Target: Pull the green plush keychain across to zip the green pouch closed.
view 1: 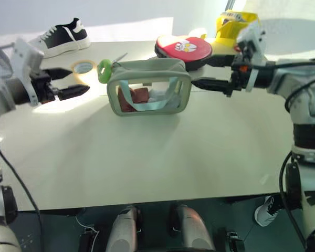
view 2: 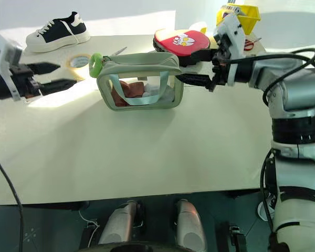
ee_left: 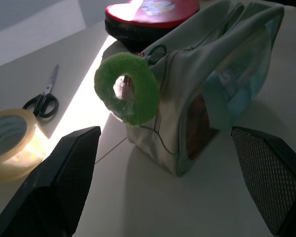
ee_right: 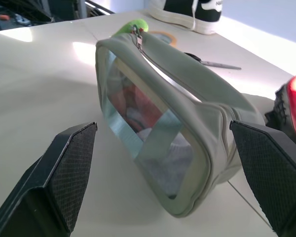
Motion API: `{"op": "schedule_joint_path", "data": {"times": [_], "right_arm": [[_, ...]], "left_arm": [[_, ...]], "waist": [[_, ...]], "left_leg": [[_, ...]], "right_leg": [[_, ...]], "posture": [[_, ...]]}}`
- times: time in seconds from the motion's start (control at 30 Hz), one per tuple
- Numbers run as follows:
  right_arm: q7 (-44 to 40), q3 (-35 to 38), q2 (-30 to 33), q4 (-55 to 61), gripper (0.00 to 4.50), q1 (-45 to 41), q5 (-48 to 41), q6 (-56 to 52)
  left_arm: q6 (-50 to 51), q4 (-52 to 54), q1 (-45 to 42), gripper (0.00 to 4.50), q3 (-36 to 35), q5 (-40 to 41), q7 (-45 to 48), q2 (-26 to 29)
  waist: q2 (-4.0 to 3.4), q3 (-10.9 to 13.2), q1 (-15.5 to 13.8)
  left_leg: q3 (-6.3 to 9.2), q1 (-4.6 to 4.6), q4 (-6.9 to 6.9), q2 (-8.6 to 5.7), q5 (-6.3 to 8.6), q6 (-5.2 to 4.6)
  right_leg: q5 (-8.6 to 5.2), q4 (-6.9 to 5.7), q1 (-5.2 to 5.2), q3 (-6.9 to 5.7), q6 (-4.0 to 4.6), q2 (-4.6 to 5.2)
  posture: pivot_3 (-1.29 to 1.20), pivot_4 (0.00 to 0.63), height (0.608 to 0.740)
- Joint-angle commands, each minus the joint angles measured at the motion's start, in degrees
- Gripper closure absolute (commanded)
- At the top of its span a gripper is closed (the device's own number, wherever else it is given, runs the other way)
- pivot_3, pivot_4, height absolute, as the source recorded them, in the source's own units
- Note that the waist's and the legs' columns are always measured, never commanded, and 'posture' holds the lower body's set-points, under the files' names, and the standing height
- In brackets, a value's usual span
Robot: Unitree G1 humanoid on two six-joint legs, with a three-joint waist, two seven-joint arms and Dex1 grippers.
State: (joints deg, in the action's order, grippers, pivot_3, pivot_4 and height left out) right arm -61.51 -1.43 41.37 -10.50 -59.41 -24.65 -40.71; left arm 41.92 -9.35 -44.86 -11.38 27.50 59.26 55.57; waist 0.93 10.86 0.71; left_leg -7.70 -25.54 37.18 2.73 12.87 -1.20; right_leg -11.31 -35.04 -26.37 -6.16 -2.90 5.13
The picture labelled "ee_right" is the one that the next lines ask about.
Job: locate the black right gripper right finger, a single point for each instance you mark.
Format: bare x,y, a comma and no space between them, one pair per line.
269,172

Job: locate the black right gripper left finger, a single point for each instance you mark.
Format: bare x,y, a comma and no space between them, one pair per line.
51,177

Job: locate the grey transparent zip pouch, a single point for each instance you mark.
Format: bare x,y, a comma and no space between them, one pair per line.
199,123

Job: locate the red and black object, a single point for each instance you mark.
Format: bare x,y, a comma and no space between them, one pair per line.
289,103

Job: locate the roll of tape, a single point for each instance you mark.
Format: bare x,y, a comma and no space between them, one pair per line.
166,37

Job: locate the green ball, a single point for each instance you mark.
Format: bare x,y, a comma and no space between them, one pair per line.
132,27

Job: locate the black and white sneaker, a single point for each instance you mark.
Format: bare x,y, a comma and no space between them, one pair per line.
190,13

